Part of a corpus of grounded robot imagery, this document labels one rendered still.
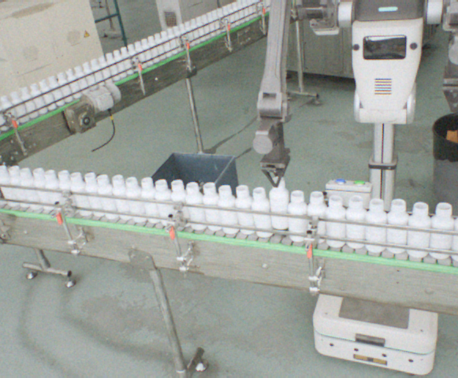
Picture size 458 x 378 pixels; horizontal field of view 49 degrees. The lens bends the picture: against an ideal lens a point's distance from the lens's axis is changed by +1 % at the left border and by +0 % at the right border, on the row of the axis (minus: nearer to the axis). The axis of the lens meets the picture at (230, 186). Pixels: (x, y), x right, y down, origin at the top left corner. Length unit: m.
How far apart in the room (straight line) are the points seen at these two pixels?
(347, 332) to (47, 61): 4.29
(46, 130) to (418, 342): 2.20
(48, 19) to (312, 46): 2.69
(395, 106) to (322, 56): 3.49
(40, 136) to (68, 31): 2.89
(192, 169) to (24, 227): 0.77
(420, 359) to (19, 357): 1.99
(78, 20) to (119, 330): 3.81
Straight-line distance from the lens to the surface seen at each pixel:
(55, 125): 3.08
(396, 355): 2.42
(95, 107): 3.05
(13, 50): 5.49
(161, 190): 1.69
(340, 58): 5.31
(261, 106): 1.40
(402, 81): 1.92
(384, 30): 1.86
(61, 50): 5.76
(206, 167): 2.32
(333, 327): 2.37
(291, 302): 2.82
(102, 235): 1.92
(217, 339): 2.69
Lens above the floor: 2.00
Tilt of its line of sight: 31 degrees down
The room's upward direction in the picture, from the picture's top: 9 degrees counter-clockwise
